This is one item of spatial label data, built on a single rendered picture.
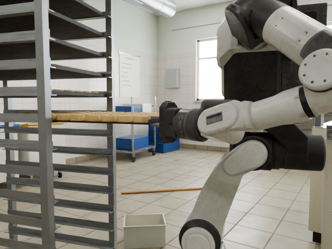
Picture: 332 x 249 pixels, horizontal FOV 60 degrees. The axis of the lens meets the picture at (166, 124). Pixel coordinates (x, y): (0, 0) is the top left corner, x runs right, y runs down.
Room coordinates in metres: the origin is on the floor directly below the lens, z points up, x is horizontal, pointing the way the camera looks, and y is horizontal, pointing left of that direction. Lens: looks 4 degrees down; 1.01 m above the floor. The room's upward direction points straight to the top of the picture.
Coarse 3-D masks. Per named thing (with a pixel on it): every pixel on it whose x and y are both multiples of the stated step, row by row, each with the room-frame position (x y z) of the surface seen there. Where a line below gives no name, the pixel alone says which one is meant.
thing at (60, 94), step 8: (0, 96) 1.27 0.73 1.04; (8, 96) 1.27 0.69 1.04; (16, 96) 1.27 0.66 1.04; (24, 96) 1.27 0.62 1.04; (32, 96) 1.27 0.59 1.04; (56, 96) 1.27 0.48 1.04; (64, 96) 1.27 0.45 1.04; (72, 96) 1.27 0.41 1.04; (80, 96) 1.27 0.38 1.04; (88, 96) 1.27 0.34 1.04; (96, 96) 1.27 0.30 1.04; (104, 96) 1.31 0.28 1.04
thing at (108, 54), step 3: (108, 51) 1.34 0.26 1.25; (111, 51) 1.33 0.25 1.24; (105, 54) 1.34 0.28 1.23; (108, 54) 1.34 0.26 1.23; (111, 54) 1.33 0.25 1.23; (90, 57) 1.34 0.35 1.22; (93, 57) 1.33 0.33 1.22; (96, 57) 1.33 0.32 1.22; (99, 57) 1.32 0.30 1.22; (102, 57) 1.32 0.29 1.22; (105, 57) 1.32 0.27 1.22; (108, 57) 1.32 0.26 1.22; (111, 57) 1.33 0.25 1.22; (51, 60) 1.41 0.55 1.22; (54, 60) 1.41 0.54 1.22; (57, 60) 1.41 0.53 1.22; (60, 60) 1.41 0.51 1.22; (63, 60) 1.41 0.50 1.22
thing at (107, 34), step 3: (105, 33) 1.34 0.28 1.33; (108, 33) 1.34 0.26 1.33; (111, 33) 1.34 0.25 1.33; (105, 36) 1.31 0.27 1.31; (108, 36) 1.31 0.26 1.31; (111, 36) 1.34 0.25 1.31; (66, 39) 1.37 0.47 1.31; (69, 39) 1.37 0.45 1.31; (72, 39) 1.37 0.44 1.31; (75, 39) 1.36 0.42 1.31; (78, 39) 1.36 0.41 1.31; (81, 39) 1.36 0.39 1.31; (84, 39) 1.36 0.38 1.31; (87, 39) 1.36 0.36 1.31; (90, 39) 1.36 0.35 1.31; (93, 39) 1.36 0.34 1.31
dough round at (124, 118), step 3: (117, 117) 0.91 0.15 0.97; (120, 117) 0.90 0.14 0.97; (123, 117) 0.90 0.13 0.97; (126, 117) 0.90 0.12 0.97; (129, 117) 0.90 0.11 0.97; (117, 120) 0.91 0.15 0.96; (120, 120) 0.90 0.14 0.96; (123, 120) 0.90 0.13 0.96; (126, 120) 0.90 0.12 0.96; (129, 120) 0.90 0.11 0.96
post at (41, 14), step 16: (48, 32) 0.93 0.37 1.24; (48, 48) 0.93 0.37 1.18; (48, 64) 0.93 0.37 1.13; (48, 80) 0.93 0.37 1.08; (48, 96) 0.92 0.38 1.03; (48, 112) 0.92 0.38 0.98; (48, 128) 0.92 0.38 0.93; (48, 144) 0.92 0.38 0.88; (48, 160) 0.92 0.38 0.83; (48, 176) 0.91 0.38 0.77; (48, 192) 0.91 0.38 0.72; (48, 208) 0.91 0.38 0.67; (48, 224) 0.91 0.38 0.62; (48, 240) 0.91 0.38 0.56
